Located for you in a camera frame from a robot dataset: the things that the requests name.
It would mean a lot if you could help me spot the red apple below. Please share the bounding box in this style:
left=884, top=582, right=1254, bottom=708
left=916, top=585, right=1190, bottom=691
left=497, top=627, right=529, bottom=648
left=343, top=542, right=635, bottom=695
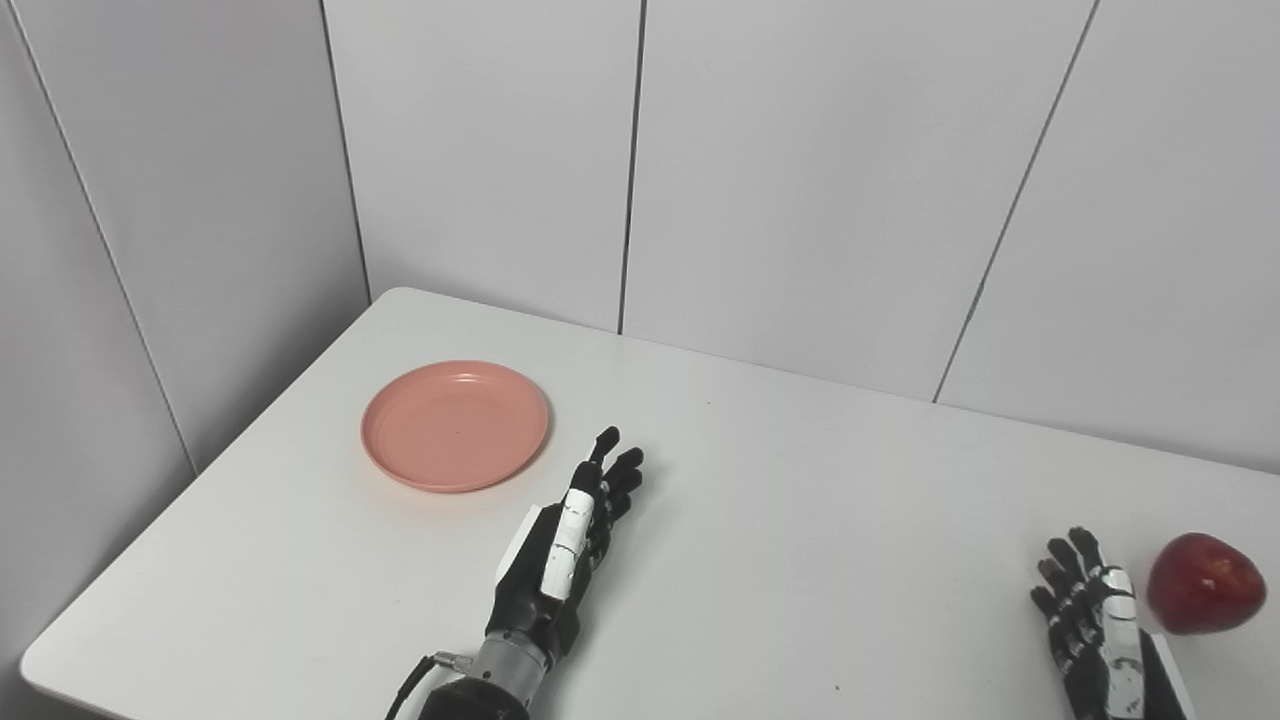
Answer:
left=1146, top=533, right=1268, bottom=636

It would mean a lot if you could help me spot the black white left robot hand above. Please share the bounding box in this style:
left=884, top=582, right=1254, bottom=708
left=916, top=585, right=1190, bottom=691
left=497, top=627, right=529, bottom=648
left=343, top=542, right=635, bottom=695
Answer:
left=484, top=426, right=646, bottom=667

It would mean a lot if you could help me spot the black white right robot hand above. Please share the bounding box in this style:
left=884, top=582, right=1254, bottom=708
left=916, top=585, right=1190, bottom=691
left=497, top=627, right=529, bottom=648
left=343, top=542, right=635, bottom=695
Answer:
left=1029, top=527, right=1197, bottom=720

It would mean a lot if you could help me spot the pink round plate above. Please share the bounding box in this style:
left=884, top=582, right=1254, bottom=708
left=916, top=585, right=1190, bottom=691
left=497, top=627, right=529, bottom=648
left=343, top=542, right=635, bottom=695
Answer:
left=360, top=360, right=552, bottom=494

